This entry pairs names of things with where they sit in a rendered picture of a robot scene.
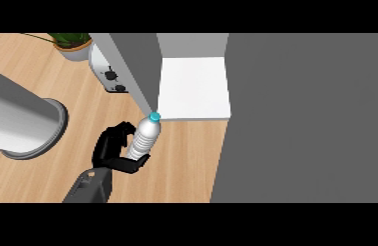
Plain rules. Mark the grey cabinet door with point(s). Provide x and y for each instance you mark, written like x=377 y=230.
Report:
x=300 y=120

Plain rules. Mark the clear water bottle blue cap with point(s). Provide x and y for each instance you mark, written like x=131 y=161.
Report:
x=143 y=140

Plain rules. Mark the large grey cylindrical pot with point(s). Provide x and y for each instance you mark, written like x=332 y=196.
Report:
x=27 y=123

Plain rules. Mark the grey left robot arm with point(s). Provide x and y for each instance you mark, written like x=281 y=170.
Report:
x=90 y=186

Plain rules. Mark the green plant in grey pot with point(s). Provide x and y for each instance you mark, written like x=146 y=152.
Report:
x=72 y=45

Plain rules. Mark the white toaster with black knobs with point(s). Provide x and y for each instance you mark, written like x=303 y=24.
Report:
x=109 y=73

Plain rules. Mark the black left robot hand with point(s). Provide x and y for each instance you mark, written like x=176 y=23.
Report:
x=109 y=146

